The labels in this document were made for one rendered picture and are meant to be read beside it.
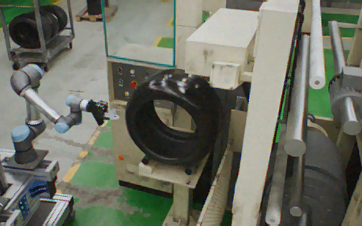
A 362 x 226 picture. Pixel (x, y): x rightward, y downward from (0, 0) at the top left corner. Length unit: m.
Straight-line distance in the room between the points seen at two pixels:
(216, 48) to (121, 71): 1.43
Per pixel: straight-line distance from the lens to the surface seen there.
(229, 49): 1.35
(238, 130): 2.15
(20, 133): 2.49
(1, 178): 2.55
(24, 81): 2.29
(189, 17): 2.02
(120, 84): 2.74
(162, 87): 1.81
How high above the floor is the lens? 2.20
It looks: 30 degrees down
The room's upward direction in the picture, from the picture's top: 2 degrees clockwise
